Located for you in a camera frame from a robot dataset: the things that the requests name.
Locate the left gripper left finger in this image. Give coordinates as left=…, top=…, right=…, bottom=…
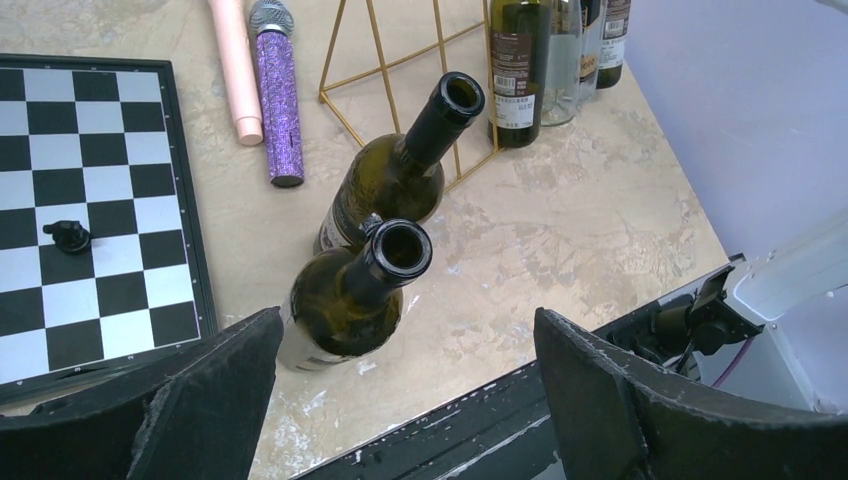
left=1, top=307, right=284, bottom=479

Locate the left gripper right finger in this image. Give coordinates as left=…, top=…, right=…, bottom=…
left=534, top=308, right=847, bottom=479

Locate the dark green bottle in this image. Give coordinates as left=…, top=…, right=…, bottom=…
left=596, top=0, right=632, bottom=90
left=313, top=71, right=485, bottom=253
left=278, top=214, right=433, bottom=372
left=488, top=0, right=553, bottom=149

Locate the clear glass bottle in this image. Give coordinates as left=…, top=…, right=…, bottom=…
left=541, top=0, right=582, bottom=127

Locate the gold wire wine rack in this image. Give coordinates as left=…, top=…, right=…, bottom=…
left=317, top=1, right=504, bottom=191

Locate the clear square liquor bottle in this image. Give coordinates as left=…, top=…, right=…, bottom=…
left=578, top=0, right=606, bottom=104

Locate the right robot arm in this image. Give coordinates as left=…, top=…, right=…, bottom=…
left=643, top=211, right=847, bottom=414

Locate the black white chessboard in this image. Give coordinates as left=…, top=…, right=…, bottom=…
left=1, top=53, right=218, bottom=404

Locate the black chess piece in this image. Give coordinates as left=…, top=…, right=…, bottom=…
left=42, top=220, right=92, bottom=255

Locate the pink microphone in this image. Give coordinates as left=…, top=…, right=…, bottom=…
left=207, top=0, right=264, bottom=146

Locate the purple glitter microphone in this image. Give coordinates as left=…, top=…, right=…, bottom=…
left=249, top=1, right=305, bottom=188

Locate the black table front rail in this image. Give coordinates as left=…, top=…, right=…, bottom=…
left=301, top=361, right=564, bottom=480

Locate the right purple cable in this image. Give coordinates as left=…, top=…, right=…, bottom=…
left=710, top=336, right=757, bottom=390

